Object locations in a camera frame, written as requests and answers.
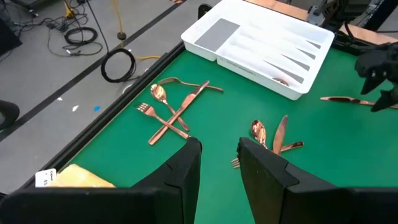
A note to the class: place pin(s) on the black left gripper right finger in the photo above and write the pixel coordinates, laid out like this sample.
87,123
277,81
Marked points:
273,193

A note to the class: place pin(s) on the green table mat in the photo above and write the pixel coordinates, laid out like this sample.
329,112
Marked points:
311,161

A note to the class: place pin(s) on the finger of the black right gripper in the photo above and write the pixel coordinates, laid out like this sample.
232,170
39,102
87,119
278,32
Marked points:
384,101
371,85

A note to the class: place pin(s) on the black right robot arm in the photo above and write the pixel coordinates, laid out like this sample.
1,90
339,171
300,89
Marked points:
334,11

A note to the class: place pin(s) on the black floor puck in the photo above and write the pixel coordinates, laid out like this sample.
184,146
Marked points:
121,36

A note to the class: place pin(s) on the rose gold fork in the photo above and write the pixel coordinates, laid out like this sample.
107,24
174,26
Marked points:
161,119
293,145

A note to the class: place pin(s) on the yellow folded cloth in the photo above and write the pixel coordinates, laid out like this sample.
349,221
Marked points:
81,179

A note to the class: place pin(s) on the yellow plug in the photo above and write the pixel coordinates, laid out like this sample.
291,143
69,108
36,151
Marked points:
69,13

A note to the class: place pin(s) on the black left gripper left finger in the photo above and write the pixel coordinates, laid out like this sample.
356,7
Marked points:
174,193

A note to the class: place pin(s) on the black floor equipment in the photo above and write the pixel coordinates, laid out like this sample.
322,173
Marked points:
7,39

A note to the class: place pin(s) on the white cutlery tray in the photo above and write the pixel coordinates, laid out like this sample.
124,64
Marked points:
264,40

